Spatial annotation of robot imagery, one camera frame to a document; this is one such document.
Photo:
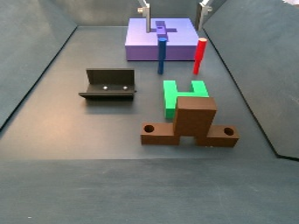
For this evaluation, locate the black angle fixture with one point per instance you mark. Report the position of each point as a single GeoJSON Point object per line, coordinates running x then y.
{"type": "Point", "coordinates": [109, 84]}

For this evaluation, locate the blue peg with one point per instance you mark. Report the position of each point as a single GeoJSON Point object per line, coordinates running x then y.
{"type": "Point", "coordinates": [161, 44]}

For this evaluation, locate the green U-shaped block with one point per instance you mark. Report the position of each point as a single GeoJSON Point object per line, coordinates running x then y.
{"type": "Point", "coordinates": [171, 93]}

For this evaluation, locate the brown T-shaped block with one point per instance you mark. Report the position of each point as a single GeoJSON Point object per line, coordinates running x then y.
{"type": "Point", "coordinates": [192, 122]}

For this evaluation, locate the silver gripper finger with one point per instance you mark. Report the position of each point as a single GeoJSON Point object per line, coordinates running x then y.
{"type": "Point", "coordinates": [204, 9]}
{"type": "Point", "coordinates": [144, 10]}

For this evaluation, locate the red peg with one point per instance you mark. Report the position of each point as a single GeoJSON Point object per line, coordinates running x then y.
{"type": "Point", "coordinates": [199, 53]}

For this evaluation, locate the purple board with cross slot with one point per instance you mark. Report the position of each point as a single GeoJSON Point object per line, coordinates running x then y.
{"type": "Point", "coordinates": [141, 42]}

